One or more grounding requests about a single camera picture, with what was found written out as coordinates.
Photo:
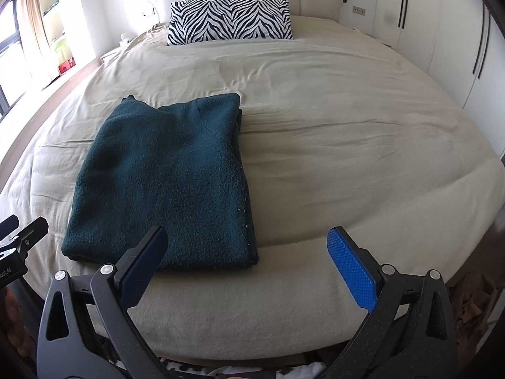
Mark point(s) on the white wall socket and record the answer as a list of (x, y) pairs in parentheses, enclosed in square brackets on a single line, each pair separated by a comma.
[(358, 10)]

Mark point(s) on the black framed window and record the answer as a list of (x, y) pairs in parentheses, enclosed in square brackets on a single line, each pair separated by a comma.
[(8, 67)]

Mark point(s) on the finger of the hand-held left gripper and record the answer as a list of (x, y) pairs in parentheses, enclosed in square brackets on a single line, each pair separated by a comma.
[(29, 235), (8, 225)]

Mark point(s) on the beige curtain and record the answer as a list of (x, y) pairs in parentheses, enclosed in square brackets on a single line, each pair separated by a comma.
[(33, 27)]

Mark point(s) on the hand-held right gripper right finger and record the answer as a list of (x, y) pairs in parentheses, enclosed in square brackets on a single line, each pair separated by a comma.
[(351, 268)]

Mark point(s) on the brown paper bag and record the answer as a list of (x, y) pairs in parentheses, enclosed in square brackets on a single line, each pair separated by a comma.
[(471, 308)]

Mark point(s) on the bed with beige sheet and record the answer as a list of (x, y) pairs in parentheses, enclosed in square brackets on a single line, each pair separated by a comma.
[(335, 146)]

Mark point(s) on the white wall shelf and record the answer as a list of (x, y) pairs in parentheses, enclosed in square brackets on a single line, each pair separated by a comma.
[(59, 15)]

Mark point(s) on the red box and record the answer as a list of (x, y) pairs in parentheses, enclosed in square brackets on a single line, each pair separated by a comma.
[(66, 66)]

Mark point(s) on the zebra print pillow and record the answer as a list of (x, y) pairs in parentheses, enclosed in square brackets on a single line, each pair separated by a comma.
[(229, 19)]

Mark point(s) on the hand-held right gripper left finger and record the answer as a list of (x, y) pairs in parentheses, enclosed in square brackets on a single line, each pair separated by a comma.
[(142, 272)]

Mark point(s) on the white wardrobe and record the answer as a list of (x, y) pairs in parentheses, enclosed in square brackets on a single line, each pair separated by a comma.
[(442, 27)]

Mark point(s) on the teal knit sweater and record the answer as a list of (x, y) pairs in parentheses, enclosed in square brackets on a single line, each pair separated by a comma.
[(165, 166)]

